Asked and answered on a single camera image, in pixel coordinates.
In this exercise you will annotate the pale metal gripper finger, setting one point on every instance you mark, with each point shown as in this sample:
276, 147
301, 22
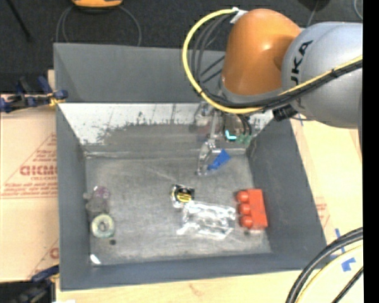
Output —
202, 159
213, 155

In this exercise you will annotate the small blue plastic piece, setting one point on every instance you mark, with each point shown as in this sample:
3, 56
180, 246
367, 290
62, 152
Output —
221, 159

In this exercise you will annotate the black and yellow wrapped item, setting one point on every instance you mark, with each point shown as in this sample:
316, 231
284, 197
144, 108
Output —
182, 195

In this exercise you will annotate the clear plastic packet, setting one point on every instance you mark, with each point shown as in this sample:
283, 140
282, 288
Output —
208, 219

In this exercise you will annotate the red block with three knobs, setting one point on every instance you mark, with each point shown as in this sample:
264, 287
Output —
255, 208

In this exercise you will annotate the grey metal bin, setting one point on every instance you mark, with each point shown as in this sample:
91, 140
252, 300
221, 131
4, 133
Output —
164, 226

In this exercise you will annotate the grey and purple toy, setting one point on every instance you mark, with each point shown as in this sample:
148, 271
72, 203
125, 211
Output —
97, 202

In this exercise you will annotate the small white scrap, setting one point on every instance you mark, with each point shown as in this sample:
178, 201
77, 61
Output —
95, 259

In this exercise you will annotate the brown cardboard board, red print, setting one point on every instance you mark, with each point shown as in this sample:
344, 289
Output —
25, 200

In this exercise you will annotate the black cylinder on white bracket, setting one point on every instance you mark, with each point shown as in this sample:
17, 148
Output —
284, 112

